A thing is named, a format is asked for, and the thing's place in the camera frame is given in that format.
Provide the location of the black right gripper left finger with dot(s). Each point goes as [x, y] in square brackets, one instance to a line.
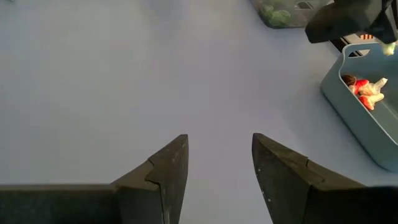
[171, 174]

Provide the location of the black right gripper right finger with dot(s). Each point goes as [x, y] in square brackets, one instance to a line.
[283, 183]

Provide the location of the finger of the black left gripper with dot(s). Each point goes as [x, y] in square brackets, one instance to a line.
[388, 21]

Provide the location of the pale green toy mushroom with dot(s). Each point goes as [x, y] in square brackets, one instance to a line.
[388, 49]

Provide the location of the brown-capped toy mushroom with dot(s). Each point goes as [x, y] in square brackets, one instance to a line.
[349, 79]

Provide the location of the red-capped toy mushroom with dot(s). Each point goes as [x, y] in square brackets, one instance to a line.
[359, 85]

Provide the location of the green toy pepper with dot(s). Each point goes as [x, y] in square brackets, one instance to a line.
[280, 18]
[266, 10]

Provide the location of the clear grey plastic basket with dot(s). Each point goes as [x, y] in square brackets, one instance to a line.
[314, 17]

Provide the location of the teal plastic basket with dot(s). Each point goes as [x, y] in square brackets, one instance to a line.
[351, 124]

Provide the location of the grey table mat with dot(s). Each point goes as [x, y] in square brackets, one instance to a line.
[124, 93]

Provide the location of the black aluminium table frame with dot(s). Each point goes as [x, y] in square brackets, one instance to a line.
[339, 43]

